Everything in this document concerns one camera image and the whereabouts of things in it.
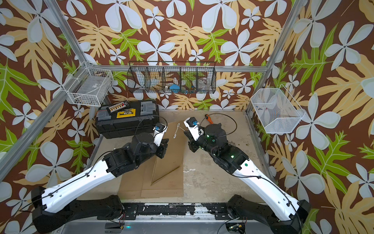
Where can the blue object in basket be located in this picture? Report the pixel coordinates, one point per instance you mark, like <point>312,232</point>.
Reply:
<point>175,88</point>

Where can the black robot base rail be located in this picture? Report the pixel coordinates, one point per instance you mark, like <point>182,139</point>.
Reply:
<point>175,210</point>

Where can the black plastic toolbox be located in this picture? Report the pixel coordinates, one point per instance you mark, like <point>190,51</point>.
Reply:
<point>140,117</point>

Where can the white wire basket left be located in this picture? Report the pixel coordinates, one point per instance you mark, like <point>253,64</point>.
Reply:
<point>88,85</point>

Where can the screwdriver bit set case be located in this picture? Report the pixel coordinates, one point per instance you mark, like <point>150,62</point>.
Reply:
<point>117,107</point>

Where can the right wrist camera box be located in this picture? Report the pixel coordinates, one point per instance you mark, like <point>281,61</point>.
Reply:
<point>193,128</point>

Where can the white wire basket right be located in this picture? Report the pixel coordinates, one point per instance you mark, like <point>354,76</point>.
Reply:
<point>277,110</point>

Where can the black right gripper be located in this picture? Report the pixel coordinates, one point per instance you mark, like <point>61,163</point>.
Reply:
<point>194,147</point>

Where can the white wire basket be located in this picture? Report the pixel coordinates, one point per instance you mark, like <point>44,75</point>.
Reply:
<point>277,110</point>
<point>88,85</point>

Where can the black wire basket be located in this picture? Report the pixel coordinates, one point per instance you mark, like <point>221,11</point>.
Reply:
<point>192,77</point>

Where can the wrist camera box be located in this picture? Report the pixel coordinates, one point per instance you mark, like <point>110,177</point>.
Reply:
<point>193,128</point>
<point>159,131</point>

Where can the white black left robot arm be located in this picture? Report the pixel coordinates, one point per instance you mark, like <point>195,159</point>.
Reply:
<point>58,205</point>

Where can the kraft file bag with string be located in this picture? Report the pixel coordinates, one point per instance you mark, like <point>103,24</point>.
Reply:
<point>132,183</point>

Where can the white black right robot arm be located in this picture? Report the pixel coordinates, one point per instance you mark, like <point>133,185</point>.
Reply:
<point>281,212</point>

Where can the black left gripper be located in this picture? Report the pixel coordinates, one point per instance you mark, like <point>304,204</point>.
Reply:
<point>162,147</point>

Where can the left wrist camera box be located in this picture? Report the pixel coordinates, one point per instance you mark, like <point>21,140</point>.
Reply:
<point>159,131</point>

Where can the orange handled screwdriver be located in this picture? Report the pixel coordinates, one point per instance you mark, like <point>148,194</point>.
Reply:
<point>208,118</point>

